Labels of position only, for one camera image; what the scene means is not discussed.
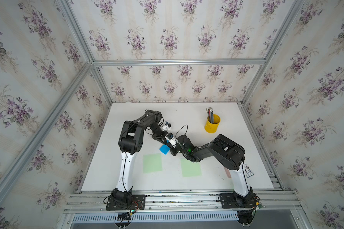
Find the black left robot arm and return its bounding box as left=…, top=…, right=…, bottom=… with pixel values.
left=111, top=110, right=170, bottom=202

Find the aluminium rail frame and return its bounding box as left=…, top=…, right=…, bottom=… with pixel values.
left=57, top=176, right=311, bottom=229

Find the blue square paper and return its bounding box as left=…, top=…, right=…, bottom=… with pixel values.
left=159, top=145, right=170, bottom=155

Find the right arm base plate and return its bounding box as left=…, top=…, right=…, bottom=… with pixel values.
left=218, top=192, right=260, bottom=209

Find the yellow metal pencil bucket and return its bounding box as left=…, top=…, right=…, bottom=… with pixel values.
left=204, top=114, right=221, bottom=134

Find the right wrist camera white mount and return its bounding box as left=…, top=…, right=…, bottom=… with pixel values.
left=165, top=133, right=178, bottom=147

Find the left green paper sheet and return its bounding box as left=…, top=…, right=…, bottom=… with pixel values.
left=143, top=154, right=162, bottom=174

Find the pen package box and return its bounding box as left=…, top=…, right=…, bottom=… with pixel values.
left=244, top=163, right=255, bottom=178

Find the green paper sheet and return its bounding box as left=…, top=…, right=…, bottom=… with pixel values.
left=181, top=159, right=202, bottom=177
left=143, top=154, right=162, bottom=174

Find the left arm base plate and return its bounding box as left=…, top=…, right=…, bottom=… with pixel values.
left=105, top=195, right=146, bottom=211

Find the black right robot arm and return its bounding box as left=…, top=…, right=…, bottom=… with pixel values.
left=167, top=134, right=257, bottom=203

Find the right green paper sheet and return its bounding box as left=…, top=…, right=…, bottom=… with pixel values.
left=181, top=159, right=202, bottom=177

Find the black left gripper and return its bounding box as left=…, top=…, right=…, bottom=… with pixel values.
left=148, top=125, right=168, bottom=143

